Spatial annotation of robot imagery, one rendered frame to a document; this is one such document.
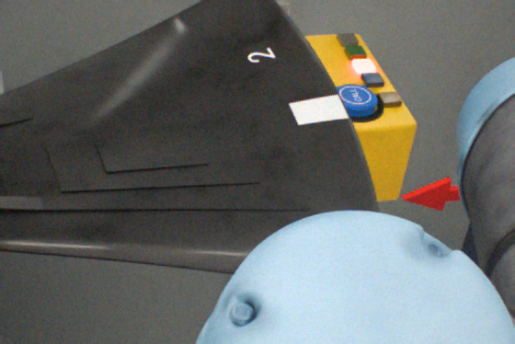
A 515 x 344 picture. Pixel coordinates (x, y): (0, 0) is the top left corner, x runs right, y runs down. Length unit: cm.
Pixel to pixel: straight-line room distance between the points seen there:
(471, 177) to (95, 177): 21
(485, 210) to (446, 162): 123
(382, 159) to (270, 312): 63
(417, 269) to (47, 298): 135
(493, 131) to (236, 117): 20
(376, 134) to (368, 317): 60
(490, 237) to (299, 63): 25
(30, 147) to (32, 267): 101
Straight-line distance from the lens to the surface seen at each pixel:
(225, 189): 50
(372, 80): 86
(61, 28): 126
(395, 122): 82
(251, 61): 56
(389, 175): 85
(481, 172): 37
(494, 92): 39
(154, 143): 51
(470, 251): 62
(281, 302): 22
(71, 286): 155
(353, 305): 22
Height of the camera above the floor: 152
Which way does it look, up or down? 38 degrees down
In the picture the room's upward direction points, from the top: 8 degrees clockwise
